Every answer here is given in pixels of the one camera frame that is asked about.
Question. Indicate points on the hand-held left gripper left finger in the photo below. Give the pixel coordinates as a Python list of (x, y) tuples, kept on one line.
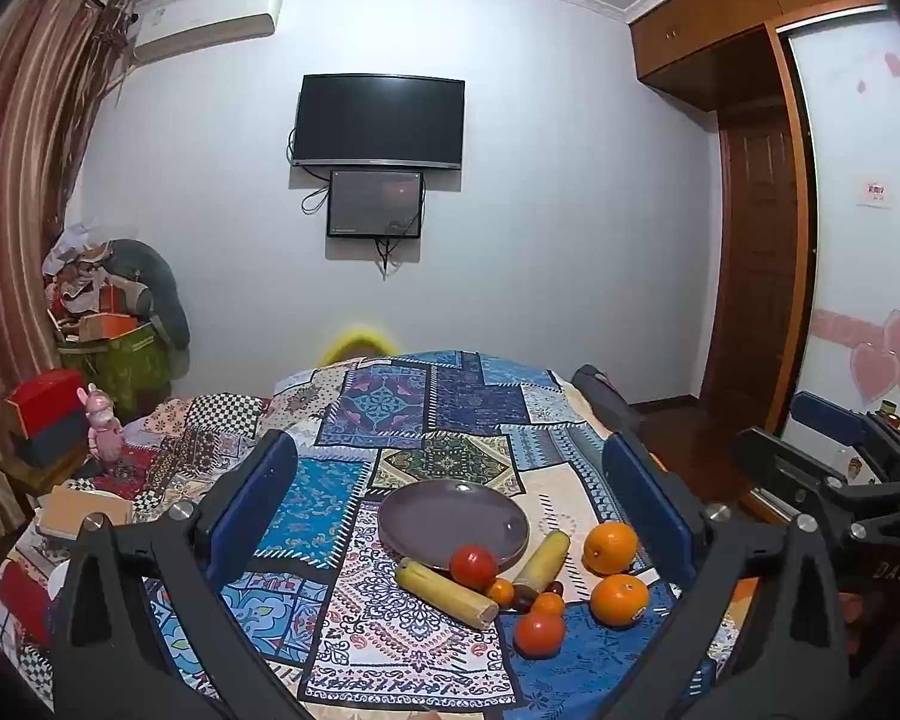
[(251, 495)]

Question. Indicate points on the dark bag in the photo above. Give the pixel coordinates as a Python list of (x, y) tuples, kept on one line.
[(604, 394)]

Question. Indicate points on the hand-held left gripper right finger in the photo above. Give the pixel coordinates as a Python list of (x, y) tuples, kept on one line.
[(649, 495)]

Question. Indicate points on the grey round plate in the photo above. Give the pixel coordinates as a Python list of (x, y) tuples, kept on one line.
[(450, 517)]

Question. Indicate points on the yellow round object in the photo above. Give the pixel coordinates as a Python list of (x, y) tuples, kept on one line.
[(356, 341)]

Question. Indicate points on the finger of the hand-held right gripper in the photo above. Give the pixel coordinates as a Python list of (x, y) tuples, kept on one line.
[(825, 412), (780, 465)]

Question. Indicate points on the red tomato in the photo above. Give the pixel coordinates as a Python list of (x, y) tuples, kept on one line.
[(472, 566), (538, 634)]

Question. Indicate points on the striped brown curtain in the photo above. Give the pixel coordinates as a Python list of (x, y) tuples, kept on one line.
[(22, 202)]

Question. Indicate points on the brown cardboard box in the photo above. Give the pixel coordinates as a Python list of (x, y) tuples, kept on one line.
[(82, 510)]

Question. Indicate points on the small black wall monitor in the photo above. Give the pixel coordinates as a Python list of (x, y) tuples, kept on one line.
[(375, 202)]

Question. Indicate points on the patchwork printed blanket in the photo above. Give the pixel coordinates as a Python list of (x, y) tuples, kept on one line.
[(420, 420)]

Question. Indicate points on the wooden door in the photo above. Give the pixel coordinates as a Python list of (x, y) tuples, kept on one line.
[(757, 262)]

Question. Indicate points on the wooden overhead cabinet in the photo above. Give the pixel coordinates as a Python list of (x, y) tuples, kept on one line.
[(705, 22)]

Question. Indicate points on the large orange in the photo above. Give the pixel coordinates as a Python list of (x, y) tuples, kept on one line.
[(619, 600), (610, 547)]

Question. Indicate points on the grey cushion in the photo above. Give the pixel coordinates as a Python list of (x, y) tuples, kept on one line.
[(157, 277)]

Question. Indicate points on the white air conditioner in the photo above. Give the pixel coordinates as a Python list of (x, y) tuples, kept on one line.
[(202, 19)]

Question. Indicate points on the pile of clutter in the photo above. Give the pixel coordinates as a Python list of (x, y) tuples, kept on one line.
[(82, 285)]

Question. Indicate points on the black wall television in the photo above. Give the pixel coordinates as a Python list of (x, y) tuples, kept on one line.
[(379, 120)]

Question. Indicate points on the pink plush toy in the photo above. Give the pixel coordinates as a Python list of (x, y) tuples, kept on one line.
[(105, 427)]

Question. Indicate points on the yellow corn cob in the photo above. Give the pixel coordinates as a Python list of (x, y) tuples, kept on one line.
[(540, 562), (442, 592)]

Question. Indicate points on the red box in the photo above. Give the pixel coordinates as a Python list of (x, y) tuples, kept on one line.
[(45, 394)]

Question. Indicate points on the white wardrobe door with hearts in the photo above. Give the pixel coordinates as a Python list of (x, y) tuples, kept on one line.
[(862, 262)]

